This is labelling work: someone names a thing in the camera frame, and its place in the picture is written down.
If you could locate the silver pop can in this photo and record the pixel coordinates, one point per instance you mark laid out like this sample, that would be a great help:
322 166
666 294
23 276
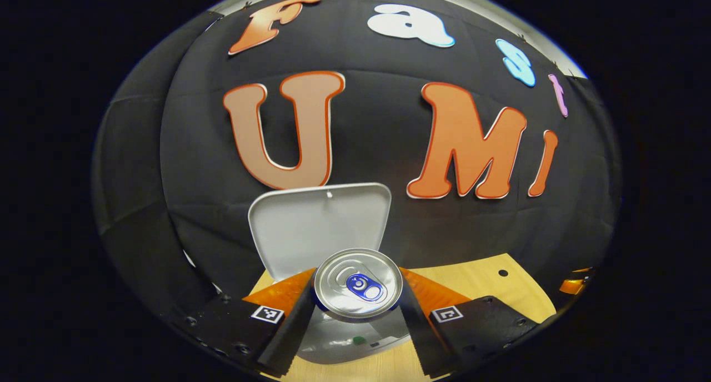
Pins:
358 282

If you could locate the black backdrop cloth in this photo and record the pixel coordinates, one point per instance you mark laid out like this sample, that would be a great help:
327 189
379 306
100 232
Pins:
377 149

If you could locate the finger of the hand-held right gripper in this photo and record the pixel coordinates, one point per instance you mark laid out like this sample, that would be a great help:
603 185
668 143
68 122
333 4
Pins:
583 270
572 286

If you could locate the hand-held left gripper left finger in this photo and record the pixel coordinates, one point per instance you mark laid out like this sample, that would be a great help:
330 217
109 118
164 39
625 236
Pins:
294 337

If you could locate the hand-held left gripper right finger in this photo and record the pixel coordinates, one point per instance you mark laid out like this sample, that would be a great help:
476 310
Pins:
422 337

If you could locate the wooden desktop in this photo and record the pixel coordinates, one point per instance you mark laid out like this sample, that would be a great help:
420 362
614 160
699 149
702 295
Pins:
489 282

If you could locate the white desktop garbage bin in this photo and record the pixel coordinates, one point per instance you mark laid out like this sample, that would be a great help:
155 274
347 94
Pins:
311 226

